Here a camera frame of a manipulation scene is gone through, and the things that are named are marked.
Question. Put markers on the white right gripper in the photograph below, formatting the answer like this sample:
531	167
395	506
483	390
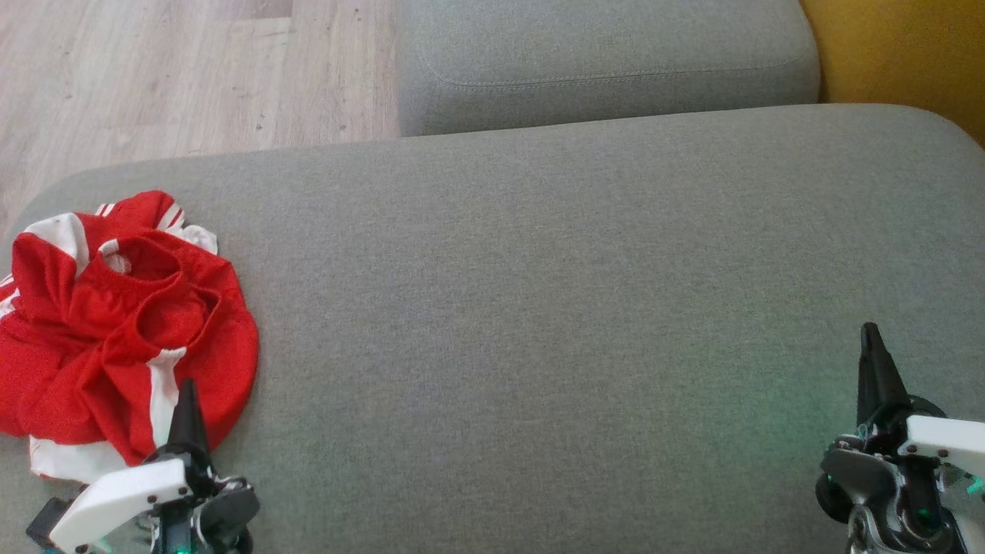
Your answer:
939	438

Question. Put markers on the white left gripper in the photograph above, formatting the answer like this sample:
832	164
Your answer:
123	492

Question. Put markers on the red and white jersey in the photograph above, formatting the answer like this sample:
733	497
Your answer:
208	346

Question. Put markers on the red garment with white trim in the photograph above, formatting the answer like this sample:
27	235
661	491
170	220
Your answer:
46	265

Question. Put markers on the wide yellow sofa backrest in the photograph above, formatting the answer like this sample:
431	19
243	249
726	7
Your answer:
908	54

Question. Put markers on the large grey sofa ottoman cushion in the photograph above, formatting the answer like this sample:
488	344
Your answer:
539	308

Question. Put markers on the grey sofa seat cushion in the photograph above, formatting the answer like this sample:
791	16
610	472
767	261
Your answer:
600	54

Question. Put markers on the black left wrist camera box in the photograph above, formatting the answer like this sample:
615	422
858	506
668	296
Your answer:
48	523

